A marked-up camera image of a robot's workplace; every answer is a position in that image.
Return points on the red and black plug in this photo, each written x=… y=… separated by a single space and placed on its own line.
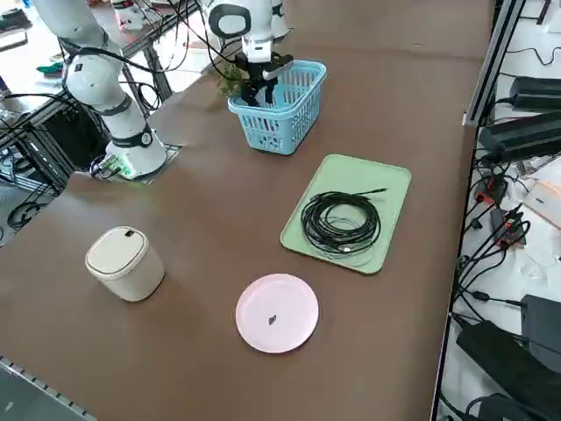
x=491 y=188
x=515 y=228

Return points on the cream lidded trash can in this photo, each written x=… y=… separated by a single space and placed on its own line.
x=127 y=272

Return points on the pink round plate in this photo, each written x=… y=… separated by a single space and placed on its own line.
x=280 y=294

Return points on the light blue plastic basket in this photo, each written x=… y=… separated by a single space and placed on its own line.
x=267 y=115

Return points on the aluminium camera post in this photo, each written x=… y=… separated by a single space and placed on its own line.
x=495 y=57

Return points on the white and orange box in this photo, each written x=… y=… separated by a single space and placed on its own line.
x=545 y=201

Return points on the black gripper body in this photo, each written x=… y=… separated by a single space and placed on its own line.
x=263 y=70

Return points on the white and red device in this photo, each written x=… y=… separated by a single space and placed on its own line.
x=128 y=15

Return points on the orange toy carrot green leaves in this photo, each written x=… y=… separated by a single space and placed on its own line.
x=228 y=83

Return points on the black power adapter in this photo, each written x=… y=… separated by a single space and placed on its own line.
x=495 y=359
x=537 y=92
x=543 y=329
x=521 y=136

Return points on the light green tray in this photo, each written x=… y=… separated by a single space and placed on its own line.
x=346 y=171

